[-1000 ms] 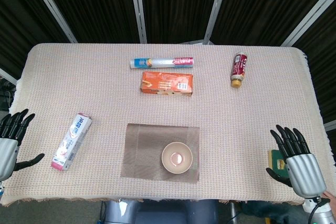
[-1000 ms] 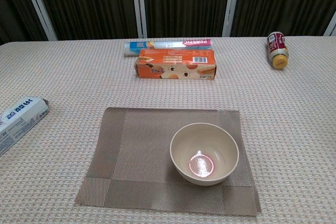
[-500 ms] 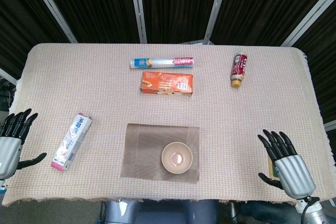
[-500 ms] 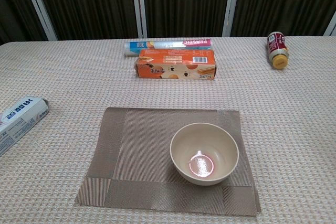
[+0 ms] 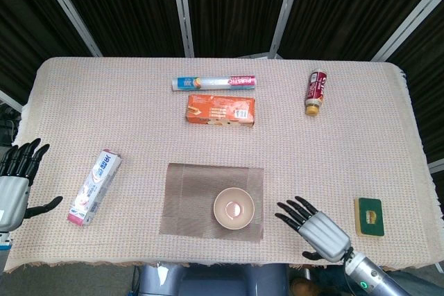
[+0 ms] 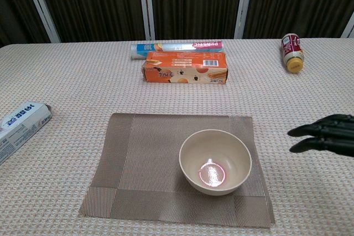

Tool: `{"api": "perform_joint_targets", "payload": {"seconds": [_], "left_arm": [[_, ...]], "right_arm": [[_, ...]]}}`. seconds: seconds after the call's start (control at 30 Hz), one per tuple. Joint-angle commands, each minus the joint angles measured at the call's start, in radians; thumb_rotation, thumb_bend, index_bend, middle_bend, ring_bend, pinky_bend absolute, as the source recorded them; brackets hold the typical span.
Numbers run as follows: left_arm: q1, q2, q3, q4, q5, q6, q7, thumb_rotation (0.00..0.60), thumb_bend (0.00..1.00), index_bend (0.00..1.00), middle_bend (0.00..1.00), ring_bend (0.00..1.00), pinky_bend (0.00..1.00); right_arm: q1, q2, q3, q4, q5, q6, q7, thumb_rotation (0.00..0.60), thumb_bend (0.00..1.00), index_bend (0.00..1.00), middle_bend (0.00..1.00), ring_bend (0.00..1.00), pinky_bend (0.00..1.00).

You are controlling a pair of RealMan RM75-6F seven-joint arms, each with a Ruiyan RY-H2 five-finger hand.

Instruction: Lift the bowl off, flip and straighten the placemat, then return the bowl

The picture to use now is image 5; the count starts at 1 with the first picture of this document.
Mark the orange biscuit box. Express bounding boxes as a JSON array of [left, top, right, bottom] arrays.
[[184, 94, 257, 129]]

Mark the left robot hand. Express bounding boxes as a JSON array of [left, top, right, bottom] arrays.
[[0, 138, 64, 233]]

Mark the brown woven placemat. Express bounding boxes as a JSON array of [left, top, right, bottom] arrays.
[[160, 162, 265, 241]]

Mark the dark pleated curtain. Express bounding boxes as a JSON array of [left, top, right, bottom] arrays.
[[0, 0, 444, 164]]

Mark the beige bowl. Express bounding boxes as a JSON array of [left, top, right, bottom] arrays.
[[213, 187, 256, 230]]

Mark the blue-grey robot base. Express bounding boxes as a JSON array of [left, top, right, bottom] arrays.
[[137, 263, 291, 296]]

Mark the brown shoe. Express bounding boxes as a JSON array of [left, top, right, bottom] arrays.
[[289, 277, 322, 296]]

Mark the red bottle yellow cap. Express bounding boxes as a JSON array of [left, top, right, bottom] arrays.
[[305, 69, 330, 116]]

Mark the plastic wrap roll box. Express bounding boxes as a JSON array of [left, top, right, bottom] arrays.
[[171, 74, 258, 92]]

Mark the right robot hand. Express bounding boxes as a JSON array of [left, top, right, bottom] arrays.
[[275, 195, 355, 263]]

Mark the green yellow sponge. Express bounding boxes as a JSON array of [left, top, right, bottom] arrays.
[[353, 197, 386, 238]]

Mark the pink checked tablecloth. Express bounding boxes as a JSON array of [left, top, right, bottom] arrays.
[[3, 56, 443, 275]]

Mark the white toothpaste box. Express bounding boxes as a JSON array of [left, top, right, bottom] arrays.
[[67, 149, 123, 227]]

